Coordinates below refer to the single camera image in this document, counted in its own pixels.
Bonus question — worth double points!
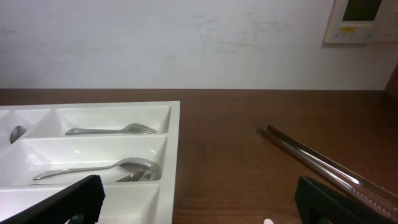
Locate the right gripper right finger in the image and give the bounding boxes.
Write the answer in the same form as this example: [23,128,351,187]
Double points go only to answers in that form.
[295,176,394,224]

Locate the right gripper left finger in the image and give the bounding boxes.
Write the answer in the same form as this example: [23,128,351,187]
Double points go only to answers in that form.
[2,175,106,224]

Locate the white plastic knife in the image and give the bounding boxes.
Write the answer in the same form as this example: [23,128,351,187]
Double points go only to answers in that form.
[263,218,274,224]

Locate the large steel spoon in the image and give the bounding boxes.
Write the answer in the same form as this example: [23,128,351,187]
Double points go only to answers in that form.
[117,170,161,182]
[32,157,161,180]

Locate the long steel kitchen tongs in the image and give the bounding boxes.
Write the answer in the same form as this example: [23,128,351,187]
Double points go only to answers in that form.
[260,125,397,223]

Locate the steel fork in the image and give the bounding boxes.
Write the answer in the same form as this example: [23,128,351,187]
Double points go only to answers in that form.
[65,123,157,135]

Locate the small steel teaspoon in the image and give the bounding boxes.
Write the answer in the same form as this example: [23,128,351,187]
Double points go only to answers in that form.
[9,126,27,144]

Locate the white plastic cutlery tray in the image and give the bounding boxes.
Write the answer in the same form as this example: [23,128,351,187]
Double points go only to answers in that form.
[1,101,180,223]

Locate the white wall control panel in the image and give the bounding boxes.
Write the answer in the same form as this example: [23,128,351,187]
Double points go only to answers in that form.
[324,0,397,44]

